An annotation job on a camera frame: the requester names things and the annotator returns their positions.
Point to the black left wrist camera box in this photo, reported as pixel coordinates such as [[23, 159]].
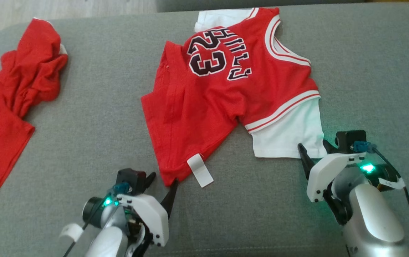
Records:
[[131, 178]]

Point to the long grey sofa seat cushion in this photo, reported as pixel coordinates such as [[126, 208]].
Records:
[[243, 4]]

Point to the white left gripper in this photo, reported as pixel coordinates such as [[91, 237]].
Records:
[[147, 214]]

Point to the red shorts with white stripes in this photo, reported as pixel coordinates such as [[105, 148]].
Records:
[[8, 107]]

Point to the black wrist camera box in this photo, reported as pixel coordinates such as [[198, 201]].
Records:
[[131, 178], [347, 137]]

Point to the red basketball jersey white tee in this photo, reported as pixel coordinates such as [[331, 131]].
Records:
[[204, 103]]

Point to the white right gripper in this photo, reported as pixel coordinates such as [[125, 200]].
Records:
[[329, 171]]

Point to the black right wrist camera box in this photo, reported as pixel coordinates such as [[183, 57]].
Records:
[[347, 137]]

